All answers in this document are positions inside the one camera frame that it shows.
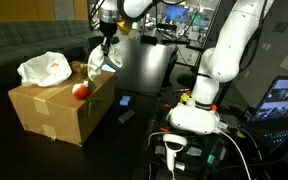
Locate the white cloth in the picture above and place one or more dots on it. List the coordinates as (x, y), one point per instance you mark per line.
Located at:
(96, 60)

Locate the white plastic bag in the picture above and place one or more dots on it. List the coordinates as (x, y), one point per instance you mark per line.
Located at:
(46, 70)

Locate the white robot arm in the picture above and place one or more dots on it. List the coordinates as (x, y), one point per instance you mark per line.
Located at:
(218, 64)

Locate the blue sponge cloth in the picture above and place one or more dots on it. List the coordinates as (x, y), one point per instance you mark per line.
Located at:
(124, 101)

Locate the dark grey eraser block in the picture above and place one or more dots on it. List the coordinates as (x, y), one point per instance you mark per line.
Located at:
(126, 116)

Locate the white VR headset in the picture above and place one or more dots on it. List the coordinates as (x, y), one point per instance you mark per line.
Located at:
(199, 121)

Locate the tablet with lit screen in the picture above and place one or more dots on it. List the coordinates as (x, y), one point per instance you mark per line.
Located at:
(108, 68)

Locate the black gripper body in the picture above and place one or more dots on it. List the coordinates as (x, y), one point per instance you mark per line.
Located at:
(110, 29)

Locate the white VR controller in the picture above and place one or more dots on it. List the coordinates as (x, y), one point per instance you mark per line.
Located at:
(174, 143)

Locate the red apple toy with leaves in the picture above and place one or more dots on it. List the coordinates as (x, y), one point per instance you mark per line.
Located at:
(84, 91)

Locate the brown plush toy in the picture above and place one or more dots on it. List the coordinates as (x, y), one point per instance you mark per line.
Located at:
(79, 68)

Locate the large cardboard box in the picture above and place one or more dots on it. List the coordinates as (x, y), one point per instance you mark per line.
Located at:
(54, 111)

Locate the green plaid sofa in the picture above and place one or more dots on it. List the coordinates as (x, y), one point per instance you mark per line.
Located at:
(20, 41)

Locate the open laptop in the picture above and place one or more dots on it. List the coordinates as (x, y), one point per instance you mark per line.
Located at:
(268, 123)

